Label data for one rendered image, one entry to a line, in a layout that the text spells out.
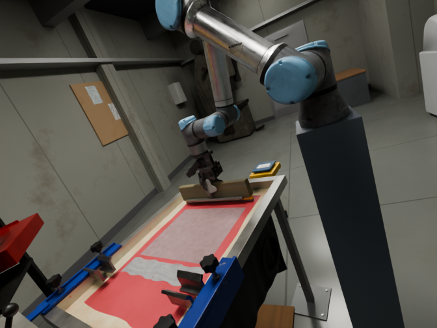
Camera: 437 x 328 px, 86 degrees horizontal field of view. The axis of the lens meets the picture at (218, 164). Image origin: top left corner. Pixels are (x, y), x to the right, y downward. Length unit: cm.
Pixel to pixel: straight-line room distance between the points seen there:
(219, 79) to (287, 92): 36
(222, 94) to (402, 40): 486
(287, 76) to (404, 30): 502
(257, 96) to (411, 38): 360
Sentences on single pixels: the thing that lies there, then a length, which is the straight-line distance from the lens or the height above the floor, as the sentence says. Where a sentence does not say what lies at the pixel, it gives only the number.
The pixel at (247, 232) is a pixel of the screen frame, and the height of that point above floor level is 99.
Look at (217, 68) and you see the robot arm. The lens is 94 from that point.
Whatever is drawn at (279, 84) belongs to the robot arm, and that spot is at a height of 137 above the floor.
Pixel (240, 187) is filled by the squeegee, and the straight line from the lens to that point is 96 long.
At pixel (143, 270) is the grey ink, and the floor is 96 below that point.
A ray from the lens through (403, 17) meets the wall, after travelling 560.
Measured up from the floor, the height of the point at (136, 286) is 95.
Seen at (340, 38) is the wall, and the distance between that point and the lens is 724.
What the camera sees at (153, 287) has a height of 95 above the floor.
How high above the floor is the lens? 141
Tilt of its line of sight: 16 degrees down
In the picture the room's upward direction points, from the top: 22 degrees counter-clockwise
